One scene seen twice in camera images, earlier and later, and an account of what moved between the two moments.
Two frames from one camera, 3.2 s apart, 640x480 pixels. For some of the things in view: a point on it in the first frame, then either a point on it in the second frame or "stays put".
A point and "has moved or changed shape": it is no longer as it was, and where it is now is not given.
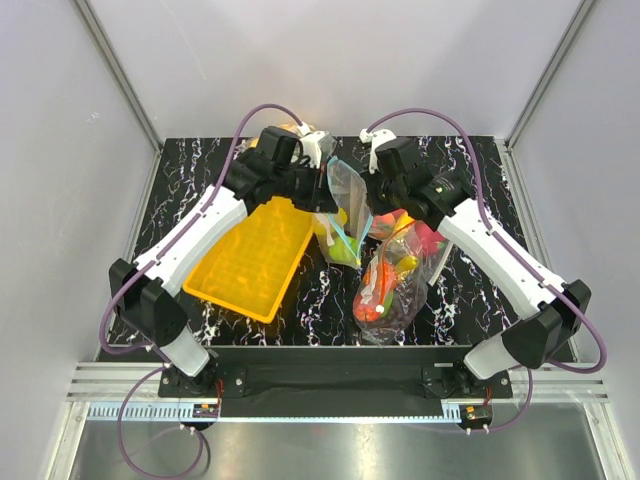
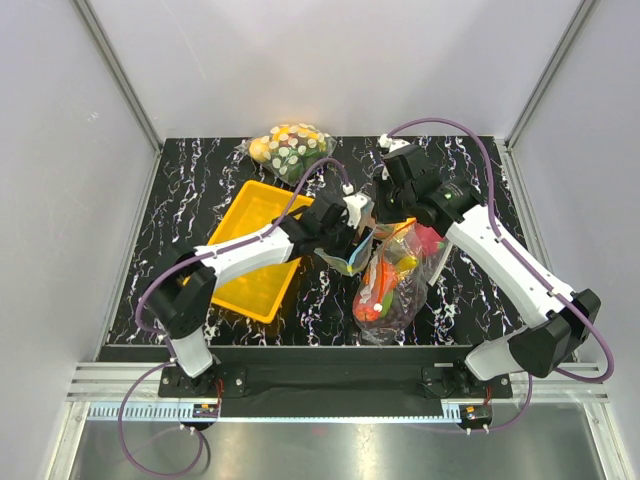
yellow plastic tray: x=252 y=267 stays put
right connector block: x=475 y=416 stays put
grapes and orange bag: x=393 y=287 stays put
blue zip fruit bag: x=341 y=235 has moved or changed shape
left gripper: x=319 y=198 to x=348 y=248
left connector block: x=205 y=411 stays put
